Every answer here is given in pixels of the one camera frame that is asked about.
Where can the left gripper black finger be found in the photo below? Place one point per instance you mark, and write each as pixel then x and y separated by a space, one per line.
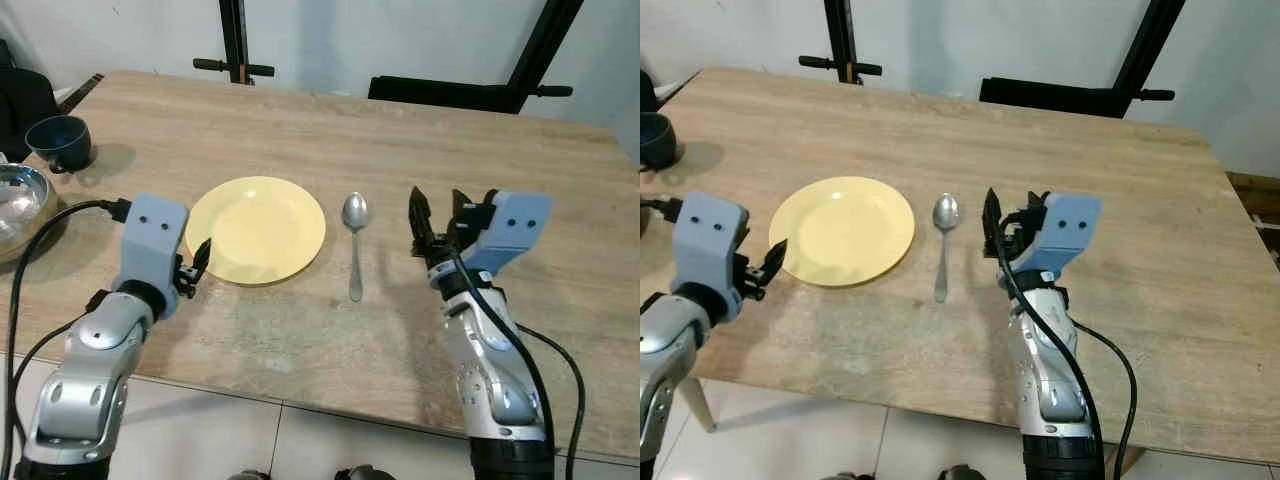
pixel 202 260
pixel 775 258

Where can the shiny steel bowl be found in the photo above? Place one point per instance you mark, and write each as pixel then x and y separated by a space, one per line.
pixel 20 205

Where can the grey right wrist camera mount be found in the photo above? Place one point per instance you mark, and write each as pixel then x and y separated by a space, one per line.
pixel 1068 232
pixel 515 230

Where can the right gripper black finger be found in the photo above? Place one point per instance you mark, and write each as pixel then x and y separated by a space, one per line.
pixel 993 225
pixel 1034 201
pixel 462 203
pixel 420 225

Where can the steel spoon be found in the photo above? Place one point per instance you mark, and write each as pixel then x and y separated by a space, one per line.
pixel 355 212
pixel 945 212

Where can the light wooden table leg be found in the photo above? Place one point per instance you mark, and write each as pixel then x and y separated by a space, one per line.
pixel 702 405
pixel 1125 462

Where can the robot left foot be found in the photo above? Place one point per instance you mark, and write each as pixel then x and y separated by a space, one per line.
pixel 842 476

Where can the yellow round plate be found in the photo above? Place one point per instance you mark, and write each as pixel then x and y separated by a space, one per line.
pixel 255 232
pixel 842 232

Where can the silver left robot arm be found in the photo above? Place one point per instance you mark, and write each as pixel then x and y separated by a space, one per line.
pixel 85 370
pixel 662 360

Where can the dark blue cup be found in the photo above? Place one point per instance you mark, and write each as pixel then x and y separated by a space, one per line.
pixel 656 142
pixel 58 145

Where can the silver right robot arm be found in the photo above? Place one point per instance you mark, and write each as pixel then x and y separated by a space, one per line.
pixel 495 380
pixel 1050 380

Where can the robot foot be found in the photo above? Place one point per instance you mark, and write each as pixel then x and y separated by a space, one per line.
pixel 960 473
pixel 360 473
pixel 842 476

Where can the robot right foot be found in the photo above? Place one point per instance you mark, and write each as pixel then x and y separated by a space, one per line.
pixel 360 473
pixel 960 473

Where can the black chair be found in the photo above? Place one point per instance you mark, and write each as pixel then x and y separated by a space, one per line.
pixel 20 105
pixel 647 95

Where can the brown wooden furniture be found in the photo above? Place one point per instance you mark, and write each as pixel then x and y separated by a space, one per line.
pixel 1258 210

